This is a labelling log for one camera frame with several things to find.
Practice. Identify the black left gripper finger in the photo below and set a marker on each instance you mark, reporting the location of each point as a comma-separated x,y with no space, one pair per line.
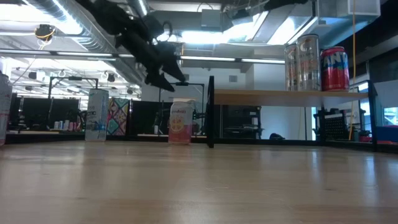
175,71
160,82

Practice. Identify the pink Spindrift can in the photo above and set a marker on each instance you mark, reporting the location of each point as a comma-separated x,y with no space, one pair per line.
180,124

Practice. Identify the white Celsius Arctic can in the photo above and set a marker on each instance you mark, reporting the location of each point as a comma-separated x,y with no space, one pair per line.
97,115

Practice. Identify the white and pink tall can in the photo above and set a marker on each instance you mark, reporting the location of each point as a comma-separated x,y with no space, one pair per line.
4,109

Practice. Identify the red Fanta strawberry can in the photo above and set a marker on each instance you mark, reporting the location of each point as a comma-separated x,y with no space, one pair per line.
335,70

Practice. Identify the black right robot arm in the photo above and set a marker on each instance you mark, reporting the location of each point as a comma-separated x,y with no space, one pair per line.
286,3

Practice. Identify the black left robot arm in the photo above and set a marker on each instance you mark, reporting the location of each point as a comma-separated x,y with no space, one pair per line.
105,15

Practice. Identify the wooden shelf board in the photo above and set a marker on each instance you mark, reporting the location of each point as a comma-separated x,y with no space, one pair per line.
280,98

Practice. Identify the long ceiling light strip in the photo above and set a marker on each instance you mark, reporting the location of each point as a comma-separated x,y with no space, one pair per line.
211,58

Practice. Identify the black partition panel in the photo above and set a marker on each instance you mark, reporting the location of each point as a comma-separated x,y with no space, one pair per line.
143,118
37,112

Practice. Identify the colourful patterned panel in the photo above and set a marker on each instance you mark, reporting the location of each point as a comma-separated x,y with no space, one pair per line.
118,118

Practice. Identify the black cabinet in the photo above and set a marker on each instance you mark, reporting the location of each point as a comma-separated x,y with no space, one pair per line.
241,121

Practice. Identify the blue bin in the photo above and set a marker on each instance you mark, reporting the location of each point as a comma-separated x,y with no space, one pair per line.
387,133

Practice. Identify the black camera stand frame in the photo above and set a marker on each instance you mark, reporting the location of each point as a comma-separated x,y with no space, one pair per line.
182,83
74,78

